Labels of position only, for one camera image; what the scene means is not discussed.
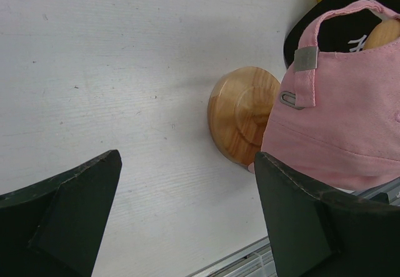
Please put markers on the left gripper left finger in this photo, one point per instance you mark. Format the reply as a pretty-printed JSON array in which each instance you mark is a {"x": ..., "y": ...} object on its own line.
[{"x": 55, "y": 227}]

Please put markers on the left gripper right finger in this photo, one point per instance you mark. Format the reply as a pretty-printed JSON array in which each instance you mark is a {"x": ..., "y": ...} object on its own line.
[{"x": 317, "y": 230}]

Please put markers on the pink baseball cap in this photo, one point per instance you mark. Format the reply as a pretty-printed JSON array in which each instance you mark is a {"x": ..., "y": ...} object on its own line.
[{"x": 336, "y": 115}]

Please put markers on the black baseball cap white logo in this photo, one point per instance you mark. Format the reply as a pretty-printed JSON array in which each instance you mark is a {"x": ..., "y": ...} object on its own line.
[{"x": 344, "y": 34}]

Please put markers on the wooden hat stand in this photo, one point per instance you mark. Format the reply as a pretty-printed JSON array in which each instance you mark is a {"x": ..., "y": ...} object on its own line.
[{"x": 240, "y": 105}]

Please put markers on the aluminium frame rail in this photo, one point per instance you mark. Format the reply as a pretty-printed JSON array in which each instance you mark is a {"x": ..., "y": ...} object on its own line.
[{"x": 257, "y": 258}]

